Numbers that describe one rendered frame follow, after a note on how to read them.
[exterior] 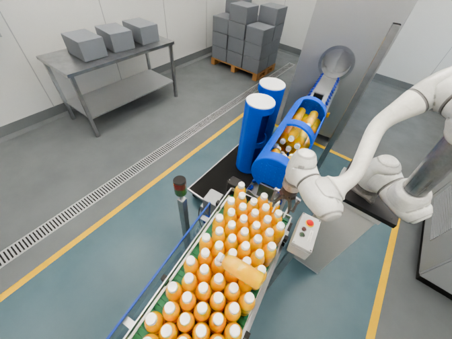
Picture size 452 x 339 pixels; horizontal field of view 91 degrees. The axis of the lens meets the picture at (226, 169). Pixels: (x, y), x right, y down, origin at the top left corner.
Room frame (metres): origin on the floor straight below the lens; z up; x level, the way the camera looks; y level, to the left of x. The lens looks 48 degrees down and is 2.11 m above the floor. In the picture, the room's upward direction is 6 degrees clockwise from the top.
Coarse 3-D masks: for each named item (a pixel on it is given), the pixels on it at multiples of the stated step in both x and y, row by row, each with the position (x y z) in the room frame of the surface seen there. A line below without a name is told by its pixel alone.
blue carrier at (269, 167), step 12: (312, 96) 1.70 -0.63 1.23; (312, 108) 1.68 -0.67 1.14; (324, 108) 1.62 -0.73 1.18; (288, 120) 1.36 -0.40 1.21; (300, 120) 1.33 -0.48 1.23; (276, 132) 1.24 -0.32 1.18; (312, 132) 1.28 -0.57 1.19; (312, 144) 1.22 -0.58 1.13; (264, 156) 0.96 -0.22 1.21; (276, 156) 0.95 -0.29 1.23; (288, 156) 1.26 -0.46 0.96; (252, 168) 0.96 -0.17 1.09; (264, 168) 0.93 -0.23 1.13; (276, 168) 0.90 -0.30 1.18; (264, 180) 0.92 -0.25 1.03; (276, 180) 0.89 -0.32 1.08
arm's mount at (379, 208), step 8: (352, 192) 0.90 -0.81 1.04; (344, 200) 0.85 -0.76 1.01; (352, 200) 0.84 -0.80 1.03; (360, 200) 0.84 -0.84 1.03; (376, 200) 0.85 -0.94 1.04; (360, 208) 0.80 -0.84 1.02; (368, 208) 0.79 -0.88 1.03; (376, 208) 0.80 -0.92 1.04; (384, 208) 0.80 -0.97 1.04; (376, 216) 0.75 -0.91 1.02; (384, 216) 0.75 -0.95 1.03; (392, 216) 0.75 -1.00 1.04; (392, 224) 0.70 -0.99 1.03
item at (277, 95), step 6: (258, 84) 2.28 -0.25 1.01; (258, 90) 2.23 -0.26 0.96; (264, 90) 2.16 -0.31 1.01; (270, 90) 2.14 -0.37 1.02; (282, 90) 2.18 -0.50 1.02; (270, 96) 2.14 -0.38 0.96; (276, 96) 2.15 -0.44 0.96; (282, 96) 2.23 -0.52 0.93; (276, 102) 2.15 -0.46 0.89; (276, 108) 2.17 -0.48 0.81; (270, 114) 2.14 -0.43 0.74; (276, 114) 2.20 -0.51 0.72; (270, 120) 2.15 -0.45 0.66; (270, 126) 2.16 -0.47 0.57; (270, 132) 2.18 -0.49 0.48
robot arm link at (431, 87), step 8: (440, 72) 0.82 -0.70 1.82; (448, 72) 0.80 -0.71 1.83; (424, 80) 0.81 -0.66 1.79; (432, 80) 0.79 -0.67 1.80; (440, 80) 0.78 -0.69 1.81; (448, 80) 0.77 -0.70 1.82; (416, 88) 0.79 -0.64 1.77; (424, 88) 0.77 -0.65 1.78; (432, 88) 0.76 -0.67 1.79; (440, 88) 0.75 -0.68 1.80; (448, 88) 0.74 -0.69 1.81; (424, 96) 0.75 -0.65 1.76; (432, 96) 0.75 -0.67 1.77; (440, 96) 0.73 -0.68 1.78; (448, 96) 0.72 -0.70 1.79; (432, 104) 0.74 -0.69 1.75; (440, 104) 0.72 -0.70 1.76; (440, 112) 0.72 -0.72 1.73
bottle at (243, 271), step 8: (224, 256) 0.37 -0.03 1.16; (232, 256) 0.36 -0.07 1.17; (224, 264) 0.33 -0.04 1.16; (232, 264) 0.33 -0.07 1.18; (240, 264) 0.33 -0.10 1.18; (248, 264) 0.34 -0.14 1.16; (232, 272) 0.30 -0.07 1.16; (240, 272) 0.30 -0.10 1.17; (248, 272) 0.30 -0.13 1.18; (256, 272) 0.31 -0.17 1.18; (248, 280) 0.28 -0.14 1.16; (256, 280) 0.28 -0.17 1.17; (256, 288) 0.26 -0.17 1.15
